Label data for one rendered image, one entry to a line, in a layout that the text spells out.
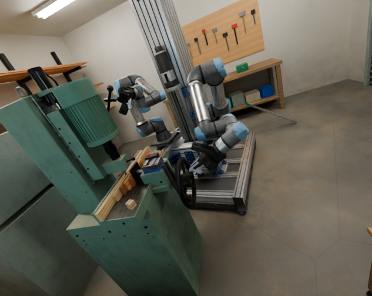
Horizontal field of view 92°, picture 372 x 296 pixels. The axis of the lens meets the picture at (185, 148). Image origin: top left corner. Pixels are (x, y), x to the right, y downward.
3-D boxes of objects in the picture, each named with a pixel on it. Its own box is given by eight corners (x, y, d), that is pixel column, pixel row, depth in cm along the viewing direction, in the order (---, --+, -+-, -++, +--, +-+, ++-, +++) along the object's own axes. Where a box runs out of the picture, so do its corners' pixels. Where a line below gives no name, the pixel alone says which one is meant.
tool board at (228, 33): (264, 49, 344) (256, -8, 307) (169, 84, 400) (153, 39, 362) (264, 49, 348) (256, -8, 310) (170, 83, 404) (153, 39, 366)
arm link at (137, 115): (157, 132, 169) (128, 73, 149) (142, 140, 164) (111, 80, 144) (153, 131, 179) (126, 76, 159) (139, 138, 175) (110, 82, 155)
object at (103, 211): (103, 221, 86) (97, 214, 84) (100, 221, 87) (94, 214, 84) (145, 155, 138) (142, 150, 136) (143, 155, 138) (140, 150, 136)
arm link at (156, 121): (167, 127, 173) (162, 114, 168) (156, 134, 169) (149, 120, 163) (163, 125, 184) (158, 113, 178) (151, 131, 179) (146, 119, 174)
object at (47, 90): (56, 103, 87) (31, 66, 80) (44, 107, 90) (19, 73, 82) (67, 98, 94) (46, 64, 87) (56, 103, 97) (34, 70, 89)
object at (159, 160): (160, 170, 97) (156, 162, 94) (142, 174, 100) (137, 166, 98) (166, 157, 108) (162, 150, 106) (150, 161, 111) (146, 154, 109)
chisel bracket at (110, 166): (128, 171, 103) (120, 160, 100) (108, 176, 107) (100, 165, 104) (133, 164, 109) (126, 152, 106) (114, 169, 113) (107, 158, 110)
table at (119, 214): (158, 224, 81) (153, 214, 78) (103, 231, 89) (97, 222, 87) (180, 154, 133) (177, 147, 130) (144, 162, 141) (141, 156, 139)
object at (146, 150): (119, 201, 96) (115, 195, 95) (116, 201, 97) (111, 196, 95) (150, 150, 143) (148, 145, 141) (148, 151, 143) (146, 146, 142)
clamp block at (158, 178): (167, 184, 99) (161, 171, 95) (146, 188, 103) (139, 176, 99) (173, 168, 112) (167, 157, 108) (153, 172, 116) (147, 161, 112)
